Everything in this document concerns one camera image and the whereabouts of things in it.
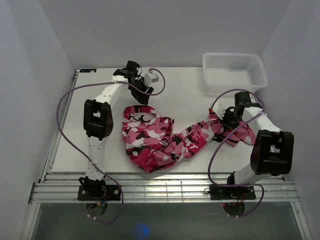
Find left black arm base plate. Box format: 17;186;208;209
76;185;121;202

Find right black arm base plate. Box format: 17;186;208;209
209;184;256;200

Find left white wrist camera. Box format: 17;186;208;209
143;70;159;86

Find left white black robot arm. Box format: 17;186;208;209
77;60;154;201

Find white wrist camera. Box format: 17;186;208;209
143;70;159;86
209;103;226;120

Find small label sticker on table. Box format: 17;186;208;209
79;68;97;73

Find aluminium frame rail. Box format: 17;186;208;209
29;174;300;204

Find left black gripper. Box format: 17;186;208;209
128;77;153;106

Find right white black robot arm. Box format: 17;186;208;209
208;89;294;201

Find pink camouflage trousers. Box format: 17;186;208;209
122;105;255;173

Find white plastic mesh basket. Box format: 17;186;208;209
202;52;268;96

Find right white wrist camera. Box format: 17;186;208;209
209;103;226;120

